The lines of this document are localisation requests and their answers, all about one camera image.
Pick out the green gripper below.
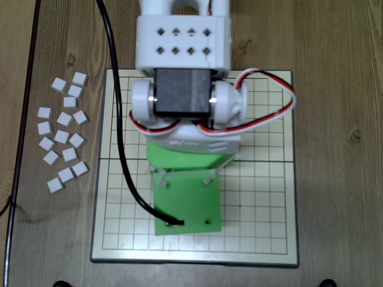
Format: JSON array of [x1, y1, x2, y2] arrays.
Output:
[[145, 139, 238, 172]]

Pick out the white grid go board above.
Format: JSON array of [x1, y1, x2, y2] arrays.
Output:
[[89, 68, 300, 268]]

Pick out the black edge strip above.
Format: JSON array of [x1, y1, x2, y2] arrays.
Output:
[[3, 0, 42, 287]]

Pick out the red white black servo cable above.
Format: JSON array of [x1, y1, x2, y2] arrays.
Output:
[[129, 111, 181, 138], [198, 68, 297, 138]]

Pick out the black camera cable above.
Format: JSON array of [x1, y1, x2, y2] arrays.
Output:
[[96, 0, 185, 227]]

